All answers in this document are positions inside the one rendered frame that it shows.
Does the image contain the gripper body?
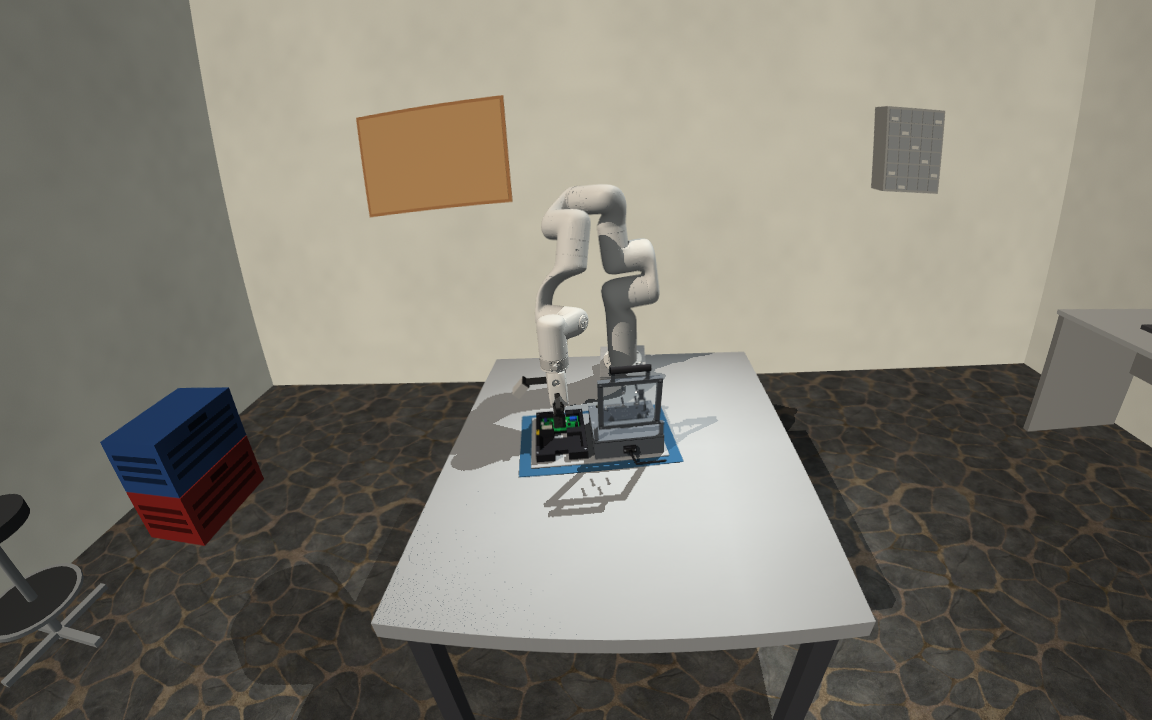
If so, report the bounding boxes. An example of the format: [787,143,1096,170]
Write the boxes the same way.
[541,365,569,407]

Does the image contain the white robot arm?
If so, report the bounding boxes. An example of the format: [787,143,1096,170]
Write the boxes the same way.
[535,184,659,371]

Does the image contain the green circuit board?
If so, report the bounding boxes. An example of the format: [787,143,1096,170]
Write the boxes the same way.
[540,416,579,432]

